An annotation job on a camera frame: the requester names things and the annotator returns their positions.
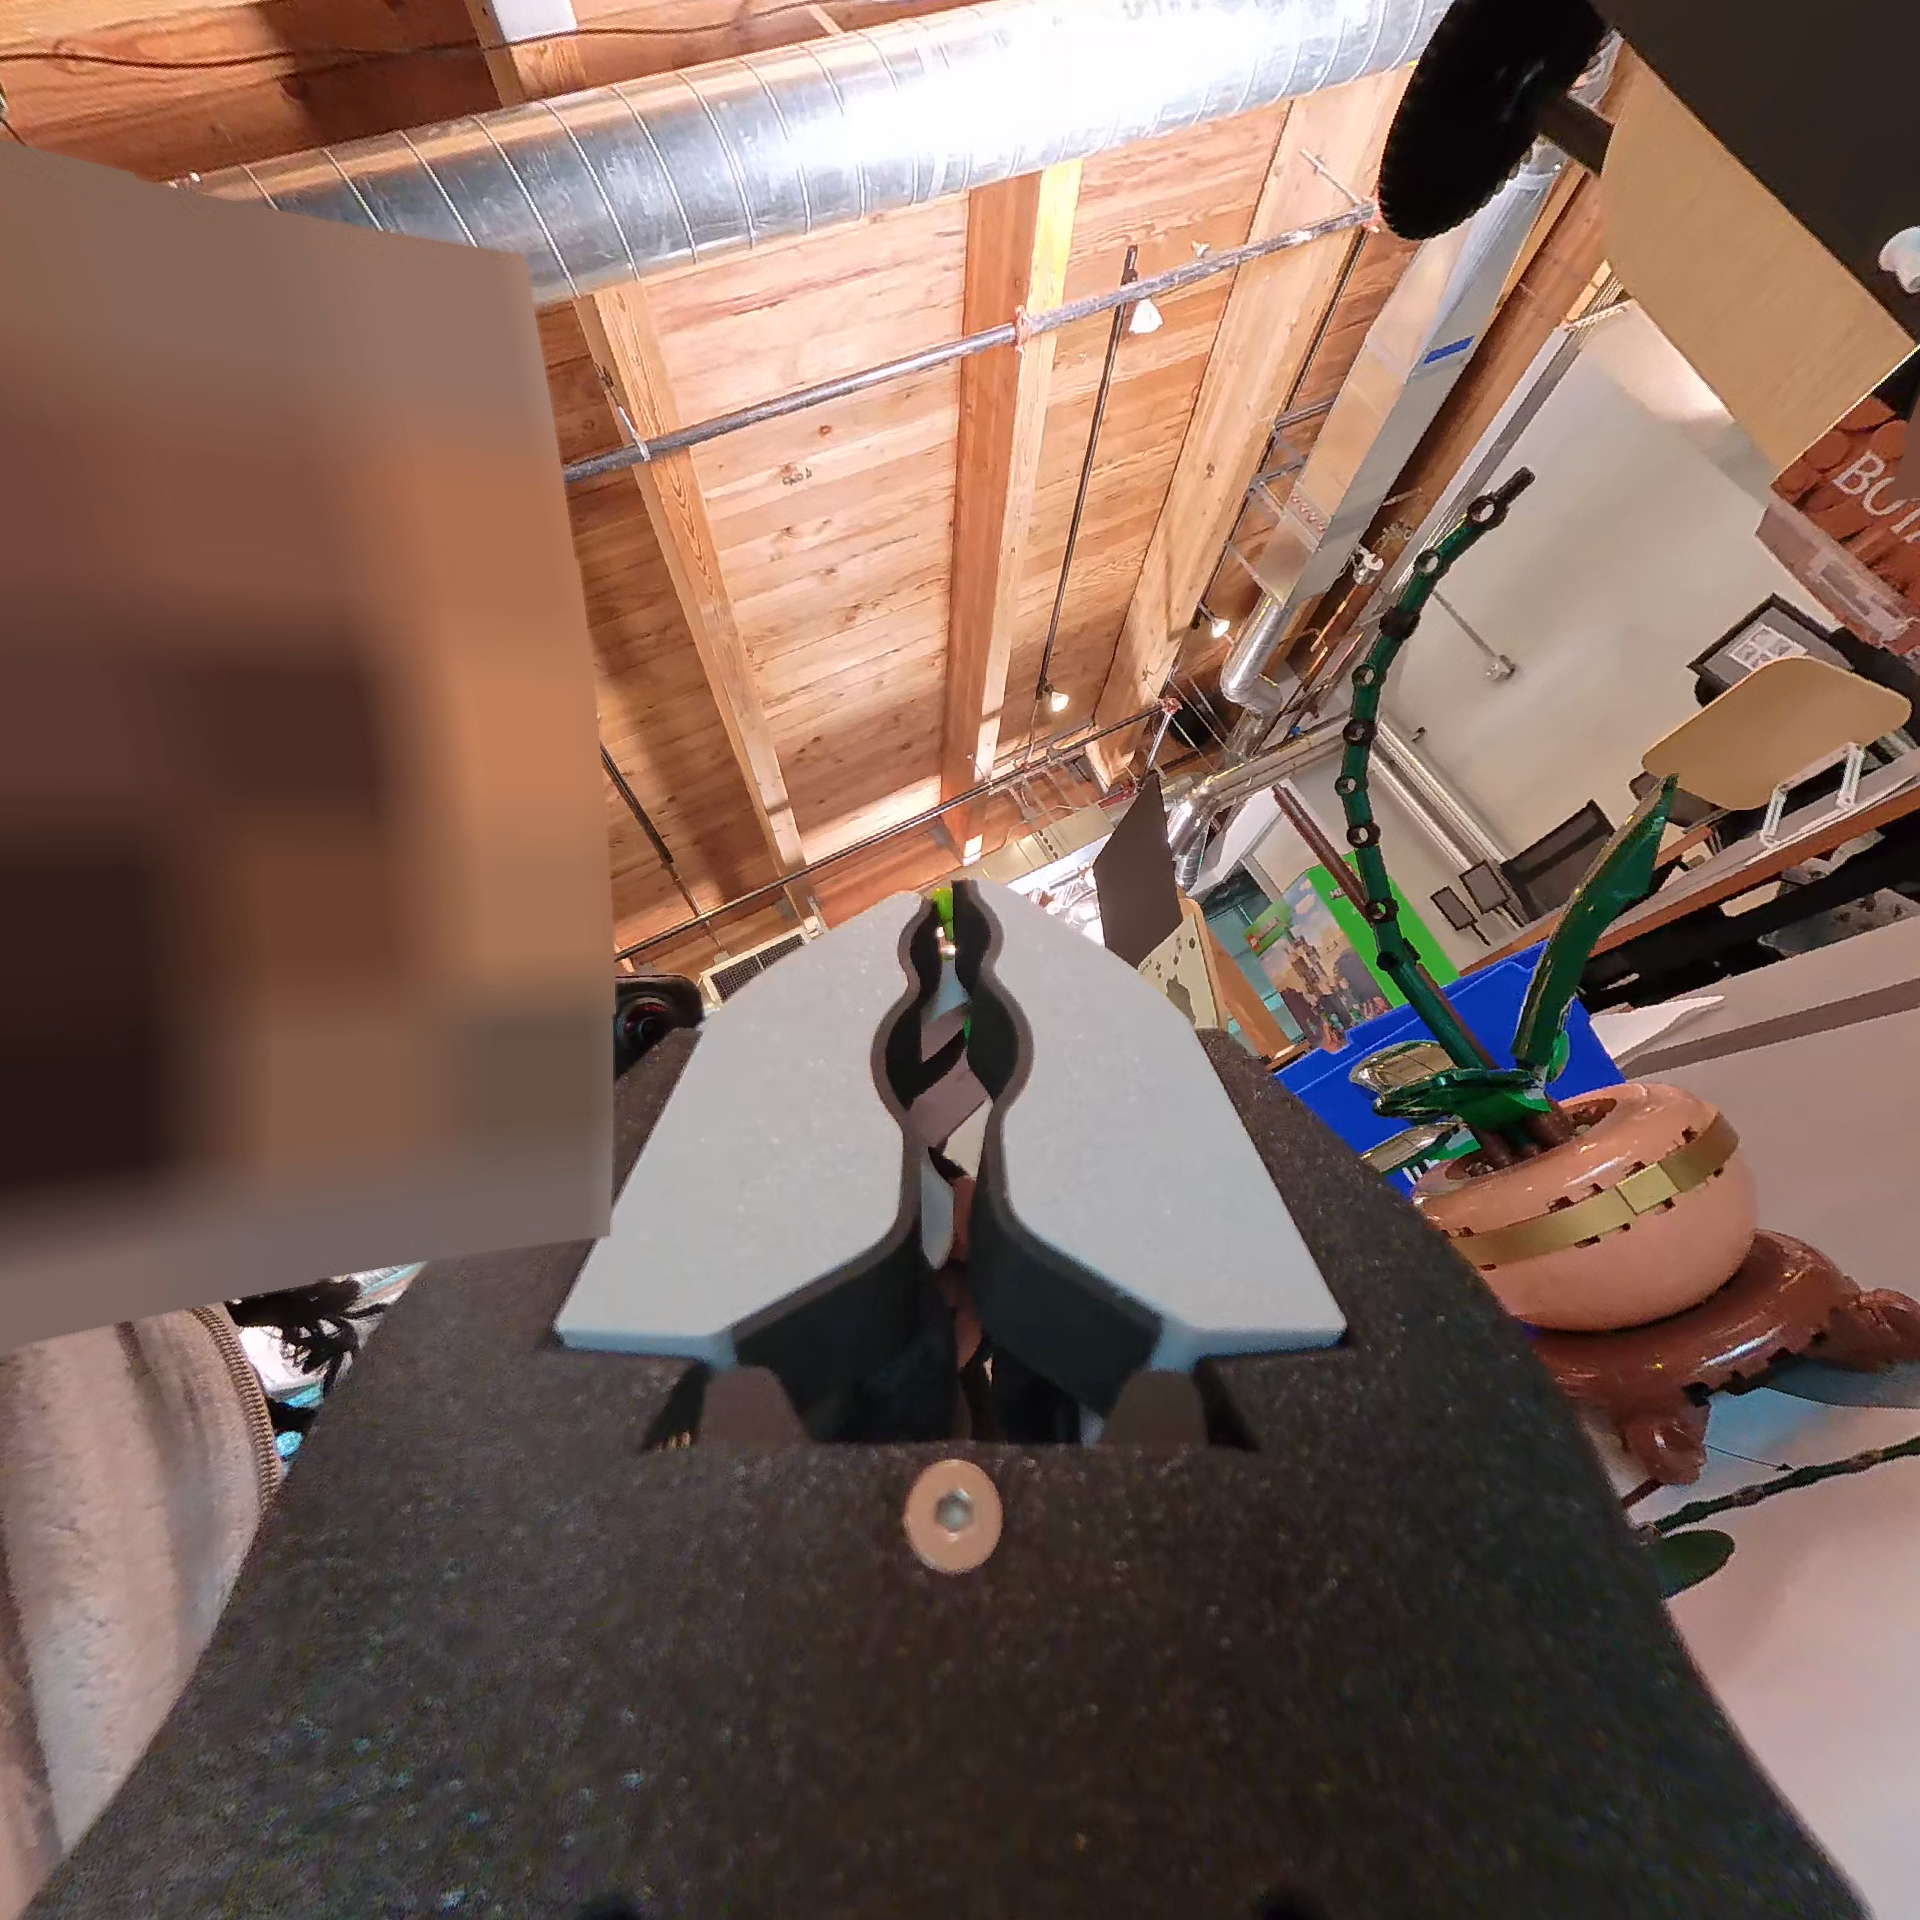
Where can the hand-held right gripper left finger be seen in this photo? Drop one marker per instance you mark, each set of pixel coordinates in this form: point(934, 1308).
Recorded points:
point(735, 1184)

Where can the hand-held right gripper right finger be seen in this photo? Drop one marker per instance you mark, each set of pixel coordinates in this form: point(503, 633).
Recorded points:
point(1154, 1184)

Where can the green toy bud stem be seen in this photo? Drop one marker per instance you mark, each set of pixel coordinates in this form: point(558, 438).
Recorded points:
point(945, 903)

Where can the white ceiling vent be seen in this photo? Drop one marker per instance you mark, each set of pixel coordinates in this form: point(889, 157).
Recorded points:
point(757, 968)

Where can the large blue storage bin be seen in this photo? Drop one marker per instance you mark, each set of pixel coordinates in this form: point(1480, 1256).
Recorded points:
point(1335, 1079)

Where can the beige printed sign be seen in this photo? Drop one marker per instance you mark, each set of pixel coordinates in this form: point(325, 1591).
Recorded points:
point(1184, 975)

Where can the green display poster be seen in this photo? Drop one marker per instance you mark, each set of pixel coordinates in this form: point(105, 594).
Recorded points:
point(1290, 975)

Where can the dark hanging panel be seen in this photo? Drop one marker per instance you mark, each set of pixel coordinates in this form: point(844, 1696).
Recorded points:
point(1140, 884)

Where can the brick-built orchid plant pot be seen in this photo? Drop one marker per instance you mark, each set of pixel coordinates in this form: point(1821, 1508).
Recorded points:
point(1589, 1229)

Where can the white paper sheet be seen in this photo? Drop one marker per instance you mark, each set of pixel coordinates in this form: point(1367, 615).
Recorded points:
point(1650, 1027)

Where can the metal ceiling pipe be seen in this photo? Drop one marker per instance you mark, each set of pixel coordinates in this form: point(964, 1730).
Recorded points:
point(839, 383)

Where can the person's grey hoodie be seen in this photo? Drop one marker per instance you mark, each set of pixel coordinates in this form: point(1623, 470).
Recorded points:
point(105, 1499)

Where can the plywood chair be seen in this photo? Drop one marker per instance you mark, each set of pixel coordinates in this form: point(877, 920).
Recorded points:
point(1769, 719)

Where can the black framed picture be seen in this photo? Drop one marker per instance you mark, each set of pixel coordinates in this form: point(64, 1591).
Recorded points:
point(1762, 644)

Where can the white instruction booklet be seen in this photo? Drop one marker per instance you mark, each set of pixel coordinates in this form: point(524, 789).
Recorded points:
point(1830, 1725)

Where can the plywood panel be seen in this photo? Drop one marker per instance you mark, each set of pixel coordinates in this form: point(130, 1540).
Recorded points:
point(1725, 270)

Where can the black round disc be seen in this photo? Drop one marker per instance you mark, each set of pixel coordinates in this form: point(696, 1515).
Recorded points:
point(1455, 120)

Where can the silver air duct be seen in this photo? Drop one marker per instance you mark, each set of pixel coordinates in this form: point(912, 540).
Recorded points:
point(1267, 653)
point(825, 134)

